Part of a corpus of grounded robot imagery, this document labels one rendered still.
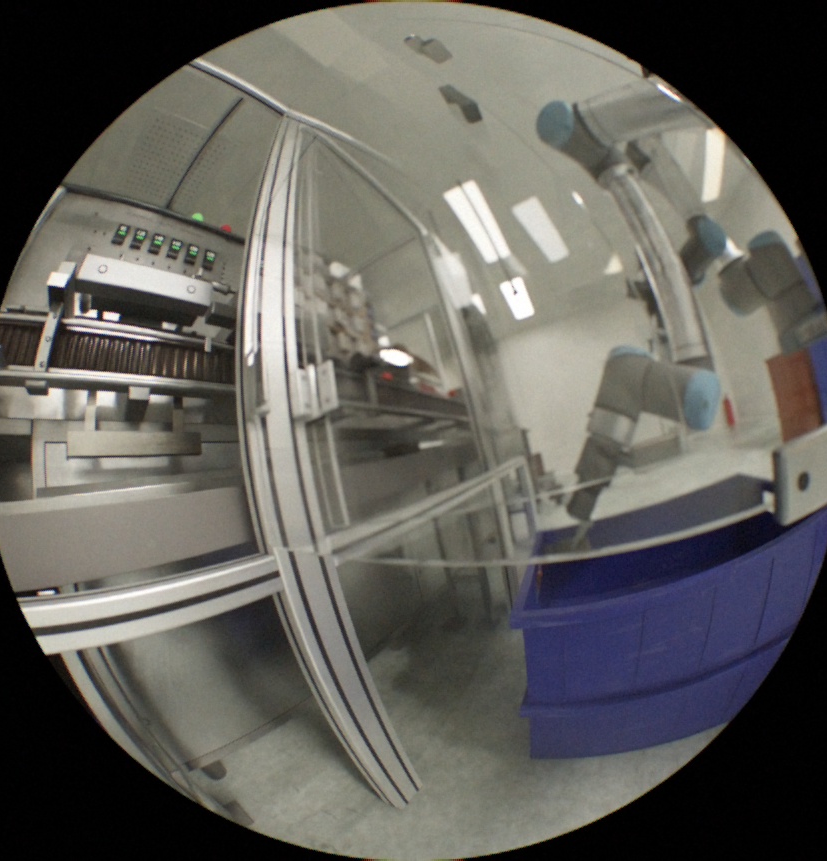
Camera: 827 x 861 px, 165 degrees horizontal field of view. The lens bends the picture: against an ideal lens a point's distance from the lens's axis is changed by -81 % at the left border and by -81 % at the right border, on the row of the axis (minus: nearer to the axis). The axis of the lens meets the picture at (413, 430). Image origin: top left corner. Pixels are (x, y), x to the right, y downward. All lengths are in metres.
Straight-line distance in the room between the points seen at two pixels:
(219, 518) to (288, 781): 0.67
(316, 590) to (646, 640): 0.44
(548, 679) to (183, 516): 0.54
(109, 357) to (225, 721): 0.72
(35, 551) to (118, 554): 0.10
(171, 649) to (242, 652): 0.16
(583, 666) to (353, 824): 0.53
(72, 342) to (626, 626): 0.91
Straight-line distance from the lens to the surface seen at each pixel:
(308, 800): 0.80
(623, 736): 0.68
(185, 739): 0.76
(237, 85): 1.13
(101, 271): 0.60
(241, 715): 0.77
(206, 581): 0.30
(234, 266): 1.28
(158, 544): 0.36
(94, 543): 0.35
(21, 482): 0.91
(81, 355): 0.57
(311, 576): 0.35
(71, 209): 1.34
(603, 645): 0.46
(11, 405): 0.87
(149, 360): 0.57
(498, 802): 0.70
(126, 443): 0.53
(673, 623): 0.48
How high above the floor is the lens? 0.65
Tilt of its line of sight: 8 degrees up
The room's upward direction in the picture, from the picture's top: 12 degrees counter-clockwise
